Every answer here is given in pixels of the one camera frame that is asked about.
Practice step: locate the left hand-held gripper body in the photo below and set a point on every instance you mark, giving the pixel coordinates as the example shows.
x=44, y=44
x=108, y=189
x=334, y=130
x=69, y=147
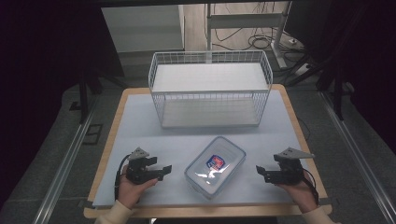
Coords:
x=138, y=171

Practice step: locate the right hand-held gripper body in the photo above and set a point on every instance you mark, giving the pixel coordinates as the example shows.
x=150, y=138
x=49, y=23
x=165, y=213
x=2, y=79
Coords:
x=290, y=170

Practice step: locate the clear plastic lidded food container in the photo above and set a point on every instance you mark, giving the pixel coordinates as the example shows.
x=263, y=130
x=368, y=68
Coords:
x=214, y=168

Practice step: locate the person's left hand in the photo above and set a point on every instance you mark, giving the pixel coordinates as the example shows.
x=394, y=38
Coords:
x=132, y=189

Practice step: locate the person's right hand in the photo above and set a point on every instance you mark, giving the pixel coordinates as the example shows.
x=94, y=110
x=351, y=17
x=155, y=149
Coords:
x=300, y=194

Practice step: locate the white table mat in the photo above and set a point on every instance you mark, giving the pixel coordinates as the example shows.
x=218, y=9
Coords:
x=174, y=146

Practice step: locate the wooden table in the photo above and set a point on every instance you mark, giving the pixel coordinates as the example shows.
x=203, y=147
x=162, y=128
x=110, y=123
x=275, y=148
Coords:
x=107, y=146

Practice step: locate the dark floor outlet plate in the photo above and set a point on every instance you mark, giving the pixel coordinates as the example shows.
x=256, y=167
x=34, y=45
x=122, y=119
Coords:
x=92, y=133

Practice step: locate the black metal stand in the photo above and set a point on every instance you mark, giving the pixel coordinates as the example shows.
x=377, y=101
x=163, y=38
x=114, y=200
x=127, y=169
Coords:
x=337, y=93
x=84, y=96

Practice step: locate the white power strip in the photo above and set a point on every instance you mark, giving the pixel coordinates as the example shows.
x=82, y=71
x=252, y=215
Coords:
x=302, y=69

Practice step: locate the dark curtain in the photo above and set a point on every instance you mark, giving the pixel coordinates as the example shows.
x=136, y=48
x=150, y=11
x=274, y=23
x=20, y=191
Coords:
x=40, y=62
x=367, y=62

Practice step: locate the white cabinet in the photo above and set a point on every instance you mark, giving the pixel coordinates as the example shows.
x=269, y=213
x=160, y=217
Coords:
x=143, y=28

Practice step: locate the metal floor rail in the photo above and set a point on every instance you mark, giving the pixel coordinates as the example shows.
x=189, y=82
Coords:
x=62, y=168
x=358, y=155

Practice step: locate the white metal desk frame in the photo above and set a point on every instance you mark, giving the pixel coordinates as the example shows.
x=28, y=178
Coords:
x=246, y=20

